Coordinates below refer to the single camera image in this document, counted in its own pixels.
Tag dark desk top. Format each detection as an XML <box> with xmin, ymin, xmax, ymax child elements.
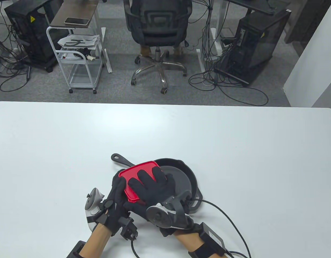
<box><xmin>226</xmin><ymin>0</ymin><xmax>289</xmax><ymax>14</ymax></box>

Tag black wrist box module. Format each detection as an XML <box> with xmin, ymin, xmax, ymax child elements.
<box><xmin>199</xmin><ymin>222</ymin><xmax>226</xmax><ymax>256</ymax></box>

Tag person's right hand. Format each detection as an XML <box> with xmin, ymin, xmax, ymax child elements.
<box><xmin>123</xmin><ymin>167</ymin><xmax>174</xmax><ymax>218</ymax></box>

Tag black cable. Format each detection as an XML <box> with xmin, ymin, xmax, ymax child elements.
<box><xmin>130</xmin><ymin>239</ymin><xmax>144</xmax><ymax>258</ymax></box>
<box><xmin>192</xmin><ymin>199</ymin><xmax>252</xmax><ymax>258</ymax></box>

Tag black wrist strap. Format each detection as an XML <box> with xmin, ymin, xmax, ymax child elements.
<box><xmin>188</xmin><ymin>242</ymin><xmax>227</xmax><ymax>258</ymax></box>

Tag black smartphone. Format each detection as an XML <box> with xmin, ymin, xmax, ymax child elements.
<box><xmin>64</xmin><ymin>17</ymin><xmax>90</xmax><ymax>26</ymax></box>

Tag person's left hand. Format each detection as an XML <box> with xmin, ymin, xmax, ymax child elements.
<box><xmin>97</xmin><ymin>171</ymin><xmax>130</xmax><ymax>237</ymax></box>

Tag white paper with black print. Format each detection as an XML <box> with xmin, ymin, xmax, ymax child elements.
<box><xmin>58</xmin><ymin>34</ymin><xmax>101</xmax><ymax>50</ymax></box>

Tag black computer tower case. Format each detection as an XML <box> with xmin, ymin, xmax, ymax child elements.
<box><xmin>215</xmin><ymin>8</ymin><xmax>291</xmax><ymax>86</ymax></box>
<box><xmin>4</xmin><ymin>0</ymin><xmax>64</xmax><ymax>72</ymax></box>

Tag black frying pan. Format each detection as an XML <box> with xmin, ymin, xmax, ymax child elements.
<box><xmin>111</xmin><ymin>153</ymin><xmax>203</xmax><ymax>215</ymax></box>

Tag grey and white controller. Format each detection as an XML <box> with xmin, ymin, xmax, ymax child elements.
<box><xmin>85</xmin><ymin>188</ymin><xmax>105</xmax><ymax>231</ymax></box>
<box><xmin>146</xmin><ymin>190</ymin><xmax>194</xmax><ymax>230</ymax></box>

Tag white desk frame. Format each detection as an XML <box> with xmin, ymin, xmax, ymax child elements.
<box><xmin>197</xmin><ymin>0</ymin><xmax>225</xmax><ymax>73</ymax></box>

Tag dark brown cabinet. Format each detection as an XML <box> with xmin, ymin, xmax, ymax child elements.
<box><xmin>284</xmin><ymin>0</ymin><xmax>331</xmax><ymax>57</ymax></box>

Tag person's left forearm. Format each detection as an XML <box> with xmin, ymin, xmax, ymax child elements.
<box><xmin>83</xmin><ymin>224</ymin><xmax>113</xmax><ymax>258</ymax></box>

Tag tangle of black cables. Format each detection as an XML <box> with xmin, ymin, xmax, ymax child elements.
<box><xmin>189</xmin><ymin>40</ymin><xmax>269</xmax><ymax>106</ymax></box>
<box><xmin>0</xmin><ymin>16</ymin><xmax>31</xmax><ymax>92</ymax></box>

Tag person's right forearm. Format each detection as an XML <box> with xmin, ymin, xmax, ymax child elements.
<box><xmin>172</xmin><ymin>231</ymin><xmax>206</xmax><ymax>258</ymax></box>

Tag white desk leg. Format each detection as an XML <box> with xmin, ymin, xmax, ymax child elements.
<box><xmin>101</xmin><ymin>27</ymin><xmax>112</xmax><ymax>73</ymax></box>

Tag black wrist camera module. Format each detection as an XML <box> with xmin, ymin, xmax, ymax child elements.
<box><xmin>118</xmin><ymin>217</ymin><xmax>139</xmax><ymax>240</ymax></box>

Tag white device with red mark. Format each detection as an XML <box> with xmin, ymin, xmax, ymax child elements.
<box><xmin>60</xmin><ymin>52</ymin><xmax>85</xmax><ymax>60</ymax></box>

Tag white cart with brown top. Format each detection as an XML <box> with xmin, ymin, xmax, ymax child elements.
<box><xmin>46</xmin><ymin>0</ymin><xmax>104</xmax><ymax>94</ymax></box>

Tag red container lid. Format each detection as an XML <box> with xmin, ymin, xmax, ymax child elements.
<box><xmin>118</xmin><ymin>160</ymin><xmax>162</xmax><ymax>201</ymax></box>

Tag black office chair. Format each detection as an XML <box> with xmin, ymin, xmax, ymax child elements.
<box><xmin>123</xmin><ymin>0</ymin><xmax>193</xmax><ymax>94</ymax></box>

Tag white power strip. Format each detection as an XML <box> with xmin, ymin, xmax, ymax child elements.
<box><xmin>5</xmin><ymin>48</ymin><xmax>28</xmax><ymax>63</ymax></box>

